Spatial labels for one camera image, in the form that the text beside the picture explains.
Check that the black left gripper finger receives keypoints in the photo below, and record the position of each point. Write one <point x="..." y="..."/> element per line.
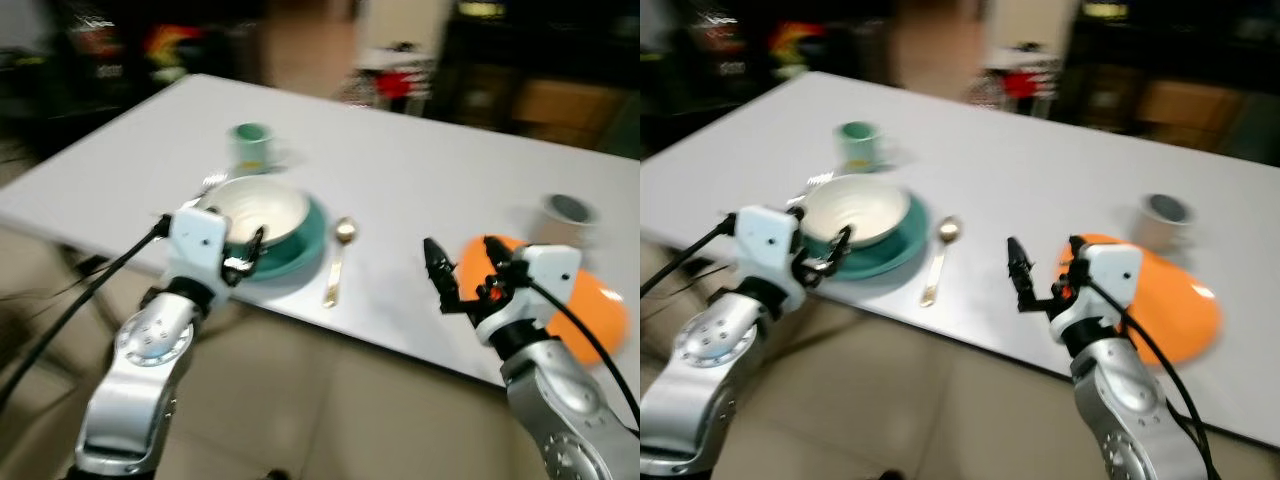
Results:
<point x="841" y="247"/>
<point x="256" y="246"/>

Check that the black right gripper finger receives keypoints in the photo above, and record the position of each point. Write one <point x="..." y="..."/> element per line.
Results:
<point x="500" y="262"/>
<point x="443" y="272"/>
<point x="1024" y="272"/>
<point x="1079" y="258"/>

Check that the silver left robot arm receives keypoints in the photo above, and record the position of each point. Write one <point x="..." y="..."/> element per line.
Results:
<point x="140" y="370"/>
<point x="700" y="370"/>

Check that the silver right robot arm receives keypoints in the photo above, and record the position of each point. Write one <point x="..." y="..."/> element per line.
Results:
<point x="565" y="410"/>
<point x="1135" y="410"/>

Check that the white ceramic bowl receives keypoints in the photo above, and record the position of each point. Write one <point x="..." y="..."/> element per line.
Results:
<point x="265" y="205"/>
<point x="860" y="205"/>

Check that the teal plate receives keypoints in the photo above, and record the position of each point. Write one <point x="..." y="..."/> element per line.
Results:
<point x="300" y="252"/>
<point x="895" y="250"/>

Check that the silver fork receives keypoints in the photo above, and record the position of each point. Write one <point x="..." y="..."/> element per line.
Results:
<point x="815" y="181"/>
<point x="212" y="181"/>

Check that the grey cup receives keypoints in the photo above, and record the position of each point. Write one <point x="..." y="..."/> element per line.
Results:
<point x="1163" y="225"/>
<point x="565" y="225"/>

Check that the gold spoon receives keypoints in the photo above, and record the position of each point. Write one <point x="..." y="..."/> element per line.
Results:
<point x="948" y="232"/>
<point x="345" y="232"/>

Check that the green cup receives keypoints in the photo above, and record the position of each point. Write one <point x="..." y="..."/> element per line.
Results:
<point x="250" y="145"/>
<point x="858" y="145"/>

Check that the orange plate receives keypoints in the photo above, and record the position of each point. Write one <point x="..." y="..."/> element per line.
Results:
<point x="1175" y="310"/>
<point x="590" y="310"/>

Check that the brown cardboard box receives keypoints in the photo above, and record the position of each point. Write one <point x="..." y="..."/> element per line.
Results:
<point x="1188" y="105"/>
<point x="558" y="103"/>

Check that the red and white cloth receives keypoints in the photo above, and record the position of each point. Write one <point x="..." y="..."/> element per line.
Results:
<point x="1020" y="80"/>
<point x="395" y="82"/>

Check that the black shelf unit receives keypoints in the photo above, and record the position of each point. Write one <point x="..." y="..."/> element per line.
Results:
<point x="480" y="60"/>
<point x="1100" y="50"/>

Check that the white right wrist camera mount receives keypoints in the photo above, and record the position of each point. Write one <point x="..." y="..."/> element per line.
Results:
<point x="1105" y="280"/>
<point x="540" y="275"/>

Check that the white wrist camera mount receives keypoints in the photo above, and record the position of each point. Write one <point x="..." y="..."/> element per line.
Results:
<point x="765" y="240"/>
<point x="540" y="275"/>
<point x="1105" y="280"/>
<point x="195" y="240"/>

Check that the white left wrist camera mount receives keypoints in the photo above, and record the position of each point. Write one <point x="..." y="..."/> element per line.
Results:
<point x="765" y="240"/>
<point x="195" y="240"/>

